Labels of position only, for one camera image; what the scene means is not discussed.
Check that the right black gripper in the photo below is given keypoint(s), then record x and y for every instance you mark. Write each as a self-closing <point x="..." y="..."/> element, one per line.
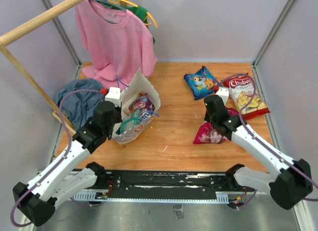
<point x="206" y="116"/>

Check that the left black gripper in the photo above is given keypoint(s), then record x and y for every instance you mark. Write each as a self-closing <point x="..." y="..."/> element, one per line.
<point x="119" y="110"/>

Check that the pink snack bag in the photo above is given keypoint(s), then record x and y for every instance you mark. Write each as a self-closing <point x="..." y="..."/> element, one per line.
<point x="208" y="135"/>

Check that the blue snack bag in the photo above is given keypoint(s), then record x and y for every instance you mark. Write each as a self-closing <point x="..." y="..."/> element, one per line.
<point x="202" y="83"/>

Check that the red Chuba chips bag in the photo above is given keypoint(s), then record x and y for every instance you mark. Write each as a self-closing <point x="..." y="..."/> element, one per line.
<point x="244" y="94"/>

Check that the blue checkered paper bag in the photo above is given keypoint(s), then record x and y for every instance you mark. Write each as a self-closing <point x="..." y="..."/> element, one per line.
<point x="138" y="85"/>

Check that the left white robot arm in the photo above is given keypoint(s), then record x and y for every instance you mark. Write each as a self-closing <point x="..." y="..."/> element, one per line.
<point x="41" y="196"/>

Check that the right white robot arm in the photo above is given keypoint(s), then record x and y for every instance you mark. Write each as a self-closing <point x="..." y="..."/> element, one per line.
<point x="287" y="181"/>

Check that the blue crumpled cloth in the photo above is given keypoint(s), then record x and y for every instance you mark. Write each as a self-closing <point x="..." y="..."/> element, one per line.
<point x="78" y="107"/>

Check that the green white snack pack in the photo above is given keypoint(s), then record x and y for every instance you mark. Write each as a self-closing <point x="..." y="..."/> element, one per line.
<point x="134" y="119"/>

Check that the pink purple snack pouch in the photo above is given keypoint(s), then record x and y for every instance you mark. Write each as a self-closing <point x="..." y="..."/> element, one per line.
<point x="142" y="102"/>

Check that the pink t-shirt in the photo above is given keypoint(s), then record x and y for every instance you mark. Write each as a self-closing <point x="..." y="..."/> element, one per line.
<point x="118" y="43"/>

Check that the green garment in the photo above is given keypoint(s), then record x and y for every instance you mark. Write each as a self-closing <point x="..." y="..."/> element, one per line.
<point x="139" y="13"/>

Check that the grey-blue hanger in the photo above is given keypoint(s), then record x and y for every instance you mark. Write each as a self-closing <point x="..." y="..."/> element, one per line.
<point x="107" y="4"/>

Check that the yellow hanger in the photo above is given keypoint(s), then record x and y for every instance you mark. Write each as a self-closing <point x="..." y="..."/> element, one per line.
<point x="139" y="7"/>

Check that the wooden clothes rack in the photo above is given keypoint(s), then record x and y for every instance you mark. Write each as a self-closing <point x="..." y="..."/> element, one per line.
<point x="49" y="60"/>

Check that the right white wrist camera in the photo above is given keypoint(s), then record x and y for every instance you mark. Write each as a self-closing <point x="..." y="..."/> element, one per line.
<point x="223" y="93"/>

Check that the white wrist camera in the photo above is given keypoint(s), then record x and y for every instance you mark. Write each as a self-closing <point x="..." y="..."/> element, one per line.
<point x="114" y="96"/>
<point x="223" y="93"/>

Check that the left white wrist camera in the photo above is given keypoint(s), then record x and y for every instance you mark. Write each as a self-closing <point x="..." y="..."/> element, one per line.
<point x="114" y="96"/>

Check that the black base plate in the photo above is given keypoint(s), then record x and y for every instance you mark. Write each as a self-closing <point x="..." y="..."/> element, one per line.
<point x="167" y="185"/>

